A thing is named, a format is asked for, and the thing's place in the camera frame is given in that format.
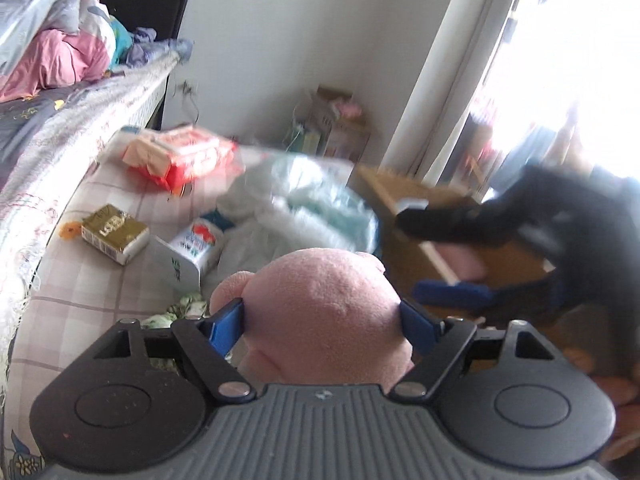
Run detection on pink plush toy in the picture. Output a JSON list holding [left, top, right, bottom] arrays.
[[209, 248, 412, 390]]

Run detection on brown cardboard box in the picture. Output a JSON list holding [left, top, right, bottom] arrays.
[[347, 165, 562, 325]]

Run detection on white carton with red print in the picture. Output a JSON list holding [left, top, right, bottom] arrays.
[[150, 218, 224, 292]]

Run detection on white and blue plastic bag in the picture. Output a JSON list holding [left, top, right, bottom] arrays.
[[203, 155, 380, 294]]

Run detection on gold tissue pack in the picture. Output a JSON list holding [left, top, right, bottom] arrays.
[[81, 204, 151, 266]]

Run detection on red tissue pack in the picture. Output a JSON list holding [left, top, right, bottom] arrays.
[[122, 125, 238, 192]]

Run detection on teal cloth on bed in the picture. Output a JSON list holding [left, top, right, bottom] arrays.
[[110, 15, 134, 68]]

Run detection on pink and grey quilt pile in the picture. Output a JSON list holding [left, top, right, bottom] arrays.
[[1, 0, 117, 102]]

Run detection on bags against the wall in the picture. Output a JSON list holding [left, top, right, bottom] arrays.
[[283, 84, 371, 164]]

